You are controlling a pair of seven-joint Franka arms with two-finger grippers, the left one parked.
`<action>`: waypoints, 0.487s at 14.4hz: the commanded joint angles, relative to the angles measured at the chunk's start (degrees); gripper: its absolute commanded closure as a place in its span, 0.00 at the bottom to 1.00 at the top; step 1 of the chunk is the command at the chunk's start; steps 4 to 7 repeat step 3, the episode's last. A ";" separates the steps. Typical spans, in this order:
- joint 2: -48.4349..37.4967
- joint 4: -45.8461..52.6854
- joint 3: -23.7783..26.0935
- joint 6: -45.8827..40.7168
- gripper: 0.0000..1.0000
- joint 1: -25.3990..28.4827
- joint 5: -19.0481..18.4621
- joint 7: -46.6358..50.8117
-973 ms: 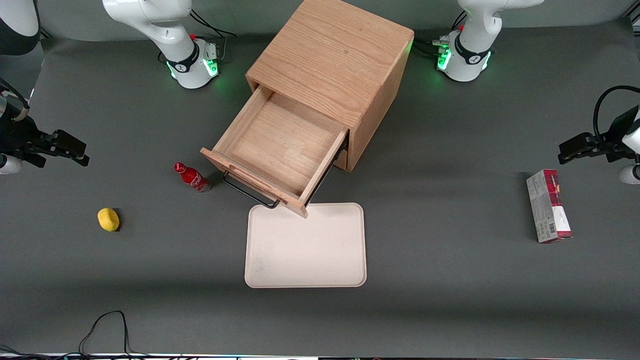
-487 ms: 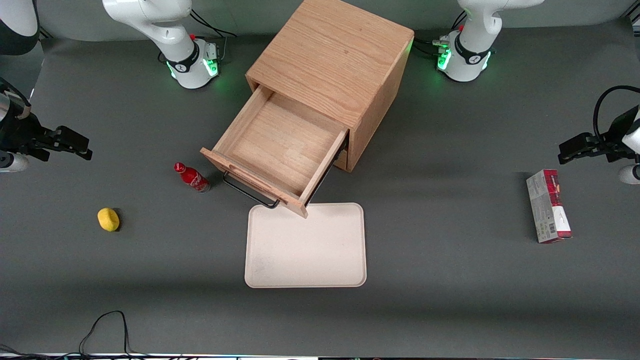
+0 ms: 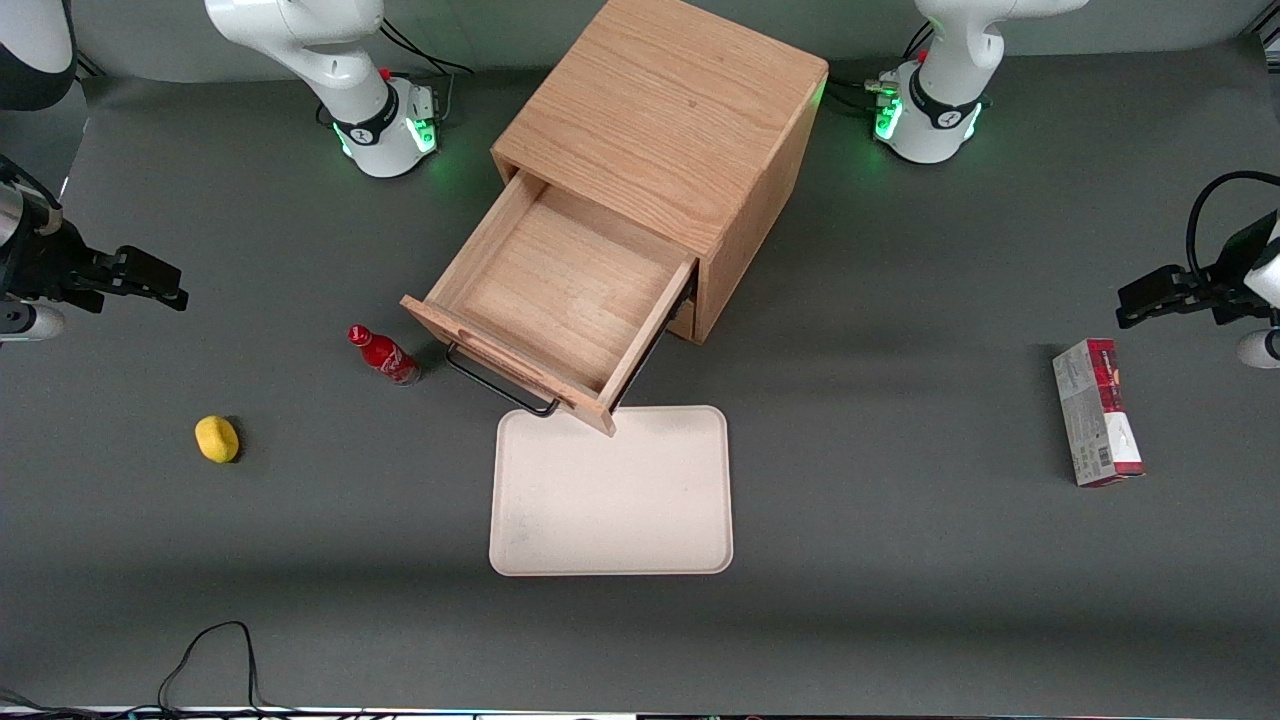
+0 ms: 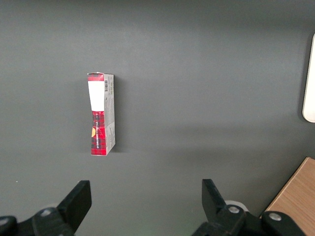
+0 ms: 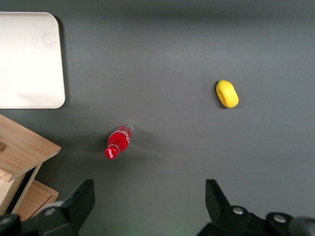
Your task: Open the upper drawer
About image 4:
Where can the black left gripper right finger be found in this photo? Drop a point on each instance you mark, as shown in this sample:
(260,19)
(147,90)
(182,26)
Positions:
(216,211)

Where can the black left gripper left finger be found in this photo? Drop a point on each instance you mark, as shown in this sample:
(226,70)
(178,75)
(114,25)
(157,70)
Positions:
(71,209)

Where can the wooden drawer cabinet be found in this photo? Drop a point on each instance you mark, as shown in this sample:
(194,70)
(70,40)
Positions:
(297,196)

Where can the red plaid cardboard box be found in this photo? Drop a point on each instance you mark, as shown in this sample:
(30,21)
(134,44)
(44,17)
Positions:
(97,96)

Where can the beige plastic tray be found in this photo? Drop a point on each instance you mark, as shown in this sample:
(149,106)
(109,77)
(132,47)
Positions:
(310,98)

